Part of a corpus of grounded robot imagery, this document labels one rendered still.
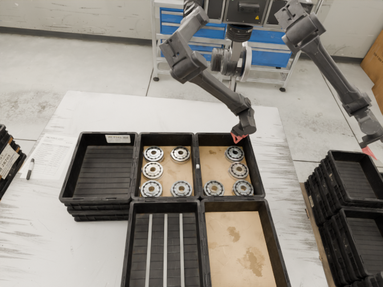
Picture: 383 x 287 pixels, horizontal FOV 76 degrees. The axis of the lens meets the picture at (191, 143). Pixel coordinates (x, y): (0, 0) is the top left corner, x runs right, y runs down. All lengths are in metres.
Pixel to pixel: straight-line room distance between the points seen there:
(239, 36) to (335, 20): 2.95
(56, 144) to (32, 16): 3.04
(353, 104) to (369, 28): 3.44
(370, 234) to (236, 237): 1.12
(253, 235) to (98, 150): 0.90
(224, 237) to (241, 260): 0.11
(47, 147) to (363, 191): 2.08
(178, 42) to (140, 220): 0.76
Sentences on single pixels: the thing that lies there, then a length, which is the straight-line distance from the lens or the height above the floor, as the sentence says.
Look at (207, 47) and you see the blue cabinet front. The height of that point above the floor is 0.49.
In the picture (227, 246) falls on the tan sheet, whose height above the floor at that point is 0.83.
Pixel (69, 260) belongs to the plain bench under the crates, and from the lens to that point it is 1.32.
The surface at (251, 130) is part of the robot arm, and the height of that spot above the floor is 1.14.
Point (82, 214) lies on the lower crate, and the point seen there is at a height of 0.80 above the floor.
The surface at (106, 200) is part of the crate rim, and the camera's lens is 1.12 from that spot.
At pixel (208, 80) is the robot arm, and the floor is 1.39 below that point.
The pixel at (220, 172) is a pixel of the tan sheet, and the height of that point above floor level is 0.83.
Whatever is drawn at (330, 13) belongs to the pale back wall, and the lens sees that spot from 4.16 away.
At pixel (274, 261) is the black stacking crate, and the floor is 0.88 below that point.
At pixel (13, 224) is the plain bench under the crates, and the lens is 1.50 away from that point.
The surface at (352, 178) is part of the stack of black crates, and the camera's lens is 2.11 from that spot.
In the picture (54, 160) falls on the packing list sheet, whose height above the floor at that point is 0.70.
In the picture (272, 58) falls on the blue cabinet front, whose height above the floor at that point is 0.43.
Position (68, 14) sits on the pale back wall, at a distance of 4.26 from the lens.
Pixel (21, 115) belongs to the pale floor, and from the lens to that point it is 3.18.
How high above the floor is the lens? 1.89
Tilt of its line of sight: 49 degrees down
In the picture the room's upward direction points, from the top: 6 degrees clockwise
